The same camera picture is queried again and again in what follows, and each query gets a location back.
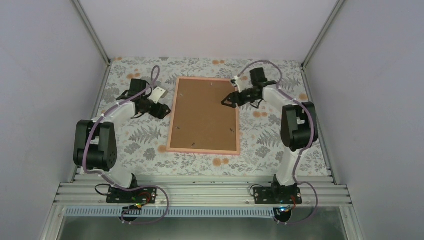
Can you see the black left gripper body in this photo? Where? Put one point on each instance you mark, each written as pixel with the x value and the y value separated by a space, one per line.
pixel 151 112

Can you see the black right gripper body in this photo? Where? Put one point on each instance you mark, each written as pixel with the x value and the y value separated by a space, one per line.
pixel 244 100

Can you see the brown cardboard backing board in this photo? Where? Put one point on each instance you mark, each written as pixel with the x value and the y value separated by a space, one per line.
pixel 203 116

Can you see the pink wooden picture frame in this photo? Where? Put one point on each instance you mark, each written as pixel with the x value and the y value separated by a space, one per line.
pixel 203 150

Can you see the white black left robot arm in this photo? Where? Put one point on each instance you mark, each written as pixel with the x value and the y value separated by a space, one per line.
pixel 95 144

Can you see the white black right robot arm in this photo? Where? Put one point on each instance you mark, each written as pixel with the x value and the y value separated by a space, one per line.
pixel 298 129

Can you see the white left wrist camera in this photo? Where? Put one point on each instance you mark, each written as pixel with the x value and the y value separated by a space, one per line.
pixel 156 94

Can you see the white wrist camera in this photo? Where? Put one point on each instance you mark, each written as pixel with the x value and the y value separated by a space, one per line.
pixel 156 94
pixel 237 82

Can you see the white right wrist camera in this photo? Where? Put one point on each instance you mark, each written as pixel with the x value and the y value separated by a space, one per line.
pixel 237 82

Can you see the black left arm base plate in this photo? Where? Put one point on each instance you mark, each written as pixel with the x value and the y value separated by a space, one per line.
pixel 142 196

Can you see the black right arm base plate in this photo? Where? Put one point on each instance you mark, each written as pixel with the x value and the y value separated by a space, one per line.
pixel 281 195

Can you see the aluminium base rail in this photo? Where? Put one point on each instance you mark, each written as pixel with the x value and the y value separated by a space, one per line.
pixel 205 191

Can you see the grey slotted cable duct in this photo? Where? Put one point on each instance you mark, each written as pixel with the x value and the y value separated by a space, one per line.
pixel 173 212

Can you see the aluminium corner post left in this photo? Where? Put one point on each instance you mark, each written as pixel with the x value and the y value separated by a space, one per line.
pixel 91 31

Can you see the aluminium corner post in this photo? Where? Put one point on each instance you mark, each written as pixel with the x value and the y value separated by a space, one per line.
pixel 91 31
pixel 328 23

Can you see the aluminium corner post right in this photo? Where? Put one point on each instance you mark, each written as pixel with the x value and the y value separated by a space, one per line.
pixel 328 23

